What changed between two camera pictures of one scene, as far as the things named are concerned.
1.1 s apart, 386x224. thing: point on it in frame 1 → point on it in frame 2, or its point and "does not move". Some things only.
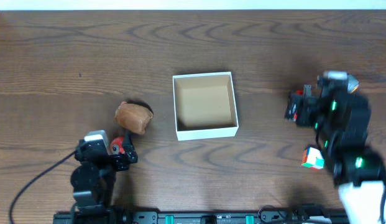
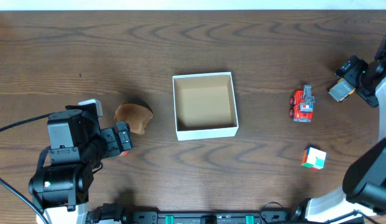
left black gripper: x=115 y=159 → x=122 y=139
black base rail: x=250 y=217 does not move
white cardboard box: x=205 y=106 does not move
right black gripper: x=303 y=109 → x=350 y=72
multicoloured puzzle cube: x=312 y=157 does not move
